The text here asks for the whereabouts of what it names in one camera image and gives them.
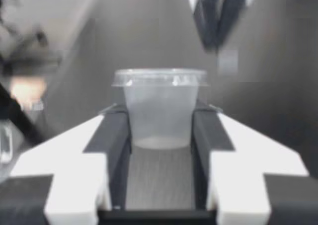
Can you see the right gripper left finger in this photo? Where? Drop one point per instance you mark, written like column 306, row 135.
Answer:
column 74, row 160

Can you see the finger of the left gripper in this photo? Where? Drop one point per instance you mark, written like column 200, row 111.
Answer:
column 231, row 9
column 205, row 16

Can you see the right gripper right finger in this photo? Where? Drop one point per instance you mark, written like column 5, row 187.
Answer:
column 246, row 160

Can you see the clear plastic lid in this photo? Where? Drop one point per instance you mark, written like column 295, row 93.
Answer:
column 159, row 74

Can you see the small clear plastic cup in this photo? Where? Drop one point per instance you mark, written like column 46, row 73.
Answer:
column 160, row 115

